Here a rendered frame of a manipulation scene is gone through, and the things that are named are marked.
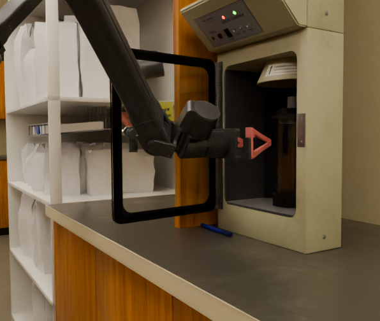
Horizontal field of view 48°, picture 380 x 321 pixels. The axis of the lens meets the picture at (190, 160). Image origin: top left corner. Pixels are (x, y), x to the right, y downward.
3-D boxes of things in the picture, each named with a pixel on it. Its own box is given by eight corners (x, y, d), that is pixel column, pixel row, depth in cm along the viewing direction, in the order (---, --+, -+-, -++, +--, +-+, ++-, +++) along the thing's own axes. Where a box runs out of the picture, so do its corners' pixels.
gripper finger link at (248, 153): (256, 127, 101) (223, 128, 96) (277, 127, 94) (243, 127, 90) (257, 156, 101) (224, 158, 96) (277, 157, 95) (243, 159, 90)
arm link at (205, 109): (148, 125, 94) (145, 151, 88) (164, 83, 87) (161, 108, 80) (199, 139, 97) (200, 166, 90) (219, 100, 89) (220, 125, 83)
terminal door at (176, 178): (215, 210, 115) (215, 60, 113) (113, 225, 97) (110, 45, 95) (213, 210, 116) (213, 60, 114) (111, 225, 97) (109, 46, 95)
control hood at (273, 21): (216, 53, 115) (216, 15, 115) (308, 27, 88) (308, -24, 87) (179, 49, 109) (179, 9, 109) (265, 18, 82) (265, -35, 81)
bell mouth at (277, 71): (292, 89, 118) (293, 69, 117) (347, 81, 103) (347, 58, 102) (241, 85, 108) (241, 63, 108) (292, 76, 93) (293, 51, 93)
